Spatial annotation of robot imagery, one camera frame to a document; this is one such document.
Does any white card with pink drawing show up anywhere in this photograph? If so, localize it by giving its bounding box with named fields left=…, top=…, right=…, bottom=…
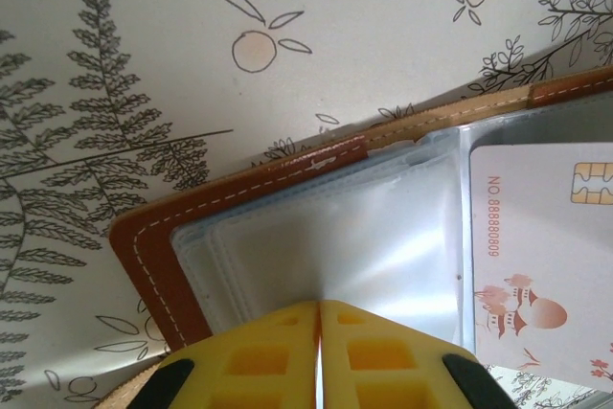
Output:
left=467, top=140, right=613, bottom=389

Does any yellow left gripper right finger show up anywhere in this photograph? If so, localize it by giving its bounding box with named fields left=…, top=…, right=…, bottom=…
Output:
left=318, top=300, right=521, bottom=409

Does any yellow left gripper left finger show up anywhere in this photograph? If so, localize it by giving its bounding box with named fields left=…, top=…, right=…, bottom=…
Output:
left=124, top=300, right=321, bottom=409

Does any brown leather card holder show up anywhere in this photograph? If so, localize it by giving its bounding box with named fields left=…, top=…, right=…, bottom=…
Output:
left=95, top=63, right=613, bottom=409

